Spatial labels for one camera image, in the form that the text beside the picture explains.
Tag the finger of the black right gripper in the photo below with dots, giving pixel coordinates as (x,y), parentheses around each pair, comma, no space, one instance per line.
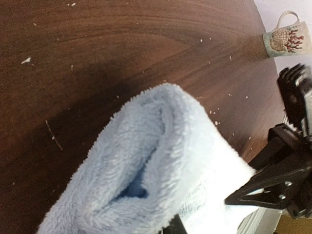
(278,195)
(286,156)

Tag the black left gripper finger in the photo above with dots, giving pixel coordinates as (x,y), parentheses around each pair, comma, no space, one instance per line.
(176,226)

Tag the light blue towel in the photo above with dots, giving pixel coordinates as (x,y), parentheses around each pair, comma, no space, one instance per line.
(158,157)

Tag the aluminium front rail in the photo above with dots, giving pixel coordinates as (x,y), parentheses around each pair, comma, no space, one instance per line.
(262,221)

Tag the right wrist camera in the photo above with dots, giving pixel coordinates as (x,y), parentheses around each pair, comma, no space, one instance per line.
(295,86)

